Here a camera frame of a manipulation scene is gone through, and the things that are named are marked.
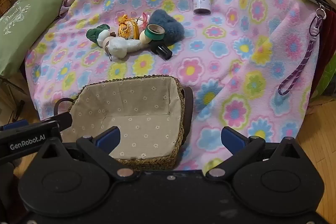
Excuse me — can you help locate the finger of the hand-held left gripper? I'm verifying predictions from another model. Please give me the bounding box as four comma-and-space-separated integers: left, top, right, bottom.
51, 112, 73, 133
0, 119, 29, 133

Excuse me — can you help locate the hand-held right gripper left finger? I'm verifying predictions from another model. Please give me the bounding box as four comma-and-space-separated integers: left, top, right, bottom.
34, 127, 139, 182

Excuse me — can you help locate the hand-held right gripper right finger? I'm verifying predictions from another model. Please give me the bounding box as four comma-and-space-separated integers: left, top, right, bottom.
205, 127, 309, 180

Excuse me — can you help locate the fabric-lined wicker basket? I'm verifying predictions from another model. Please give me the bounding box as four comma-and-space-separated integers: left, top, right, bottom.
54, 76, 193, 170

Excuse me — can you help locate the white plush duck green hat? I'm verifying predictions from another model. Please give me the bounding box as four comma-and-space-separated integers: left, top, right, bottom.
86, 24, 143, 64

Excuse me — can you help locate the black round-headed cylinder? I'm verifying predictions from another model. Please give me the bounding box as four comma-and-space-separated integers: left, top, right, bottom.
150, 40, 173, 60

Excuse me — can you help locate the yellow drawstring pouch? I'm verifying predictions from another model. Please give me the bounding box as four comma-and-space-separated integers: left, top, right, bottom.
117, 14, 139, 39

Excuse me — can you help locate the blue fuzzy plush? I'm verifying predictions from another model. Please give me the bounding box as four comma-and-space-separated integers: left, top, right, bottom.
148, 9, 185, 43

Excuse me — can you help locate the black folding stand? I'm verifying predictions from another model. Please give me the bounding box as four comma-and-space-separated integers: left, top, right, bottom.
0, 76, 27, 119

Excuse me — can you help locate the pink floral fleece blanket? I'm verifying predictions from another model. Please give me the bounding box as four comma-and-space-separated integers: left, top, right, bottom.
25, 0, 322, 170

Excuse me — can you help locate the green printed pillow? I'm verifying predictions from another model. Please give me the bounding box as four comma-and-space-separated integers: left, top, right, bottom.
0, 0, 65, 77

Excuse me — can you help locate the cream egg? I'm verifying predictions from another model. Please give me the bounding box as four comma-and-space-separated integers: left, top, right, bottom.
139, 30, 153, 45

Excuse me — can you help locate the green tape roll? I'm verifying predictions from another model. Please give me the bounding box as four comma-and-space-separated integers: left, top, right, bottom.
145, 24, 166, 41

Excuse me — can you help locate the green bag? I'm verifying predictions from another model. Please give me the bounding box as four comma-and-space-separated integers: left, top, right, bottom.
318, 56, 336, 96

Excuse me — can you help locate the white packet with pink yarn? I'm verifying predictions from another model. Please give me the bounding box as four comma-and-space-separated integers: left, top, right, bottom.
138, 12, 150, 29

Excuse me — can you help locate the dark red cloth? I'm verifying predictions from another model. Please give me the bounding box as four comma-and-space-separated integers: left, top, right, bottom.
316, 11, 336, 93

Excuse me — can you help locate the purple lanyard with key ring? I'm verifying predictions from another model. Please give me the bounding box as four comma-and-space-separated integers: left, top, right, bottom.
278, 7, 327, 96

